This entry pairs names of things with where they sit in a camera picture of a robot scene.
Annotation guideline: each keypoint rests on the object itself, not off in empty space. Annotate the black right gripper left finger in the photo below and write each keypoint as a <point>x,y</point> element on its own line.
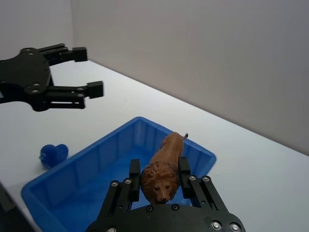
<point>120,193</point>

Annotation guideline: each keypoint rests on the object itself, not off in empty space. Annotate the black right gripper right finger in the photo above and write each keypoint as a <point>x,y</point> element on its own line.
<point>205,193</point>

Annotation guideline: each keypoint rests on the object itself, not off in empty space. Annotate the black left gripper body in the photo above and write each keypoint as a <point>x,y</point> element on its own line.
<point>24,75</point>

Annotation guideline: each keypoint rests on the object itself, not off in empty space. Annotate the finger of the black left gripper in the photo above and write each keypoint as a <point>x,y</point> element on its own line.
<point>78,53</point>
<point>67,96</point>

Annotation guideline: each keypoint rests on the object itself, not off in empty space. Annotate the brown toy lion figure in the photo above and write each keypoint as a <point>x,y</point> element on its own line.
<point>166,164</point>

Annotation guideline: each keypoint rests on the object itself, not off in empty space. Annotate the blue plastic bin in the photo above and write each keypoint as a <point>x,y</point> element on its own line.
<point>96,174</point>

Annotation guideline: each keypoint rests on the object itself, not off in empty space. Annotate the small blue plastic toy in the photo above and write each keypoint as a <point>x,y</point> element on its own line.
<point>51,153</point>

